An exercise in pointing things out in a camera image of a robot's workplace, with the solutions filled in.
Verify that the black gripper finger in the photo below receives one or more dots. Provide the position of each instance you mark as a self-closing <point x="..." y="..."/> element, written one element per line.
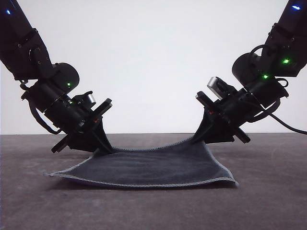
<point x="101" y="134"/>
<point x="221" y="135"/>
<point x="205" y="127"/>
<point x="84" y="141"/>

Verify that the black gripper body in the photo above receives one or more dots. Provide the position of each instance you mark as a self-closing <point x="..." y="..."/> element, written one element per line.
<point x="235" y="110"/>
<point x="74" y="115"/>

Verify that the purple towel with grey hem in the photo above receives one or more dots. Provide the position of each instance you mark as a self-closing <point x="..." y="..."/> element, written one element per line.
<point x="148" y="167"/>

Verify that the grey table cloth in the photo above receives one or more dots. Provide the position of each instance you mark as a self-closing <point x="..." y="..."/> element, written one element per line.
<point x="153" y="210"/>

